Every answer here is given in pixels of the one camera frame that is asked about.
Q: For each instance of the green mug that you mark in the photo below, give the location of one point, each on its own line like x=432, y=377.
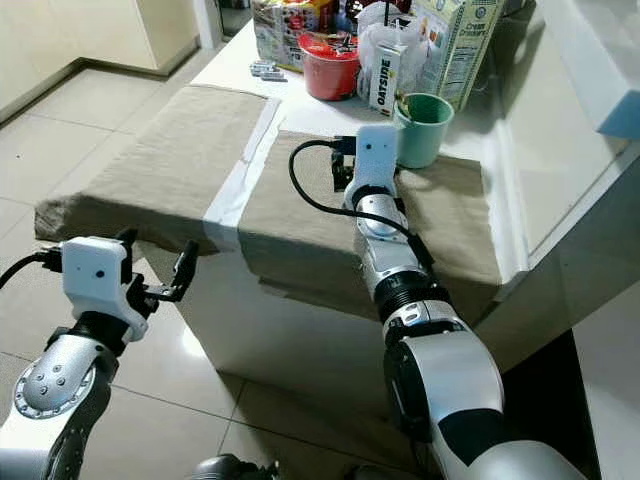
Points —
x=428, y=135

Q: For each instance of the white battery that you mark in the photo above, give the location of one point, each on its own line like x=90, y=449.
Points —
x=272, y=74
x=260, y=66

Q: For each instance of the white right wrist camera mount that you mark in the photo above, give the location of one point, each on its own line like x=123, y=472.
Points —
x=375, y=150

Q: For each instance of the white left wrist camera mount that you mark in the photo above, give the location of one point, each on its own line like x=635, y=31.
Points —
x=95, y=275

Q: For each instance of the red instant noodle bowl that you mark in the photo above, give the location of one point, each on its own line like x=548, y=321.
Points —
x=327, y=72

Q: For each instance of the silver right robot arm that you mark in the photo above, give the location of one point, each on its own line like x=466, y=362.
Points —
x=450, y=380

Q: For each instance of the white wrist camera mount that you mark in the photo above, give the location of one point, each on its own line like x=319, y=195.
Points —
x=95, y=275
x=375, y=150

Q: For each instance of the cream kitchen cabinet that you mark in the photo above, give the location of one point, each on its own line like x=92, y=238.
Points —
x=100, y=25

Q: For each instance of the gold spoon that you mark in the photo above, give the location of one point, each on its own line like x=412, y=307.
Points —
x=407, y=101

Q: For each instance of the instant noodle multipack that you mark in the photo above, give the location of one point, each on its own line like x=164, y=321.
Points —
x=280, y=35

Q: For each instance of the cream crackers box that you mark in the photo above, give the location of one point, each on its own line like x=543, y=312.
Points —
x=465, y=40

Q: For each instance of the white plastic bag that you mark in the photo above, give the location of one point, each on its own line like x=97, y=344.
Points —
x=365, y=40

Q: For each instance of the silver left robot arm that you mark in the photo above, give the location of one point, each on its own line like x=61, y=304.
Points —
x=60, y=390

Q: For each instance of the glass sliding door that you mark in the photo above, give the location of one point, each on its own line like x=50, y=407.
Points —
x=232, y=15

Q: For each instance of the white Oatside drink carton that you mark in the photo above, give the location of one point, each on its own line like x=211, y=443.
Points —
x=385, y=80

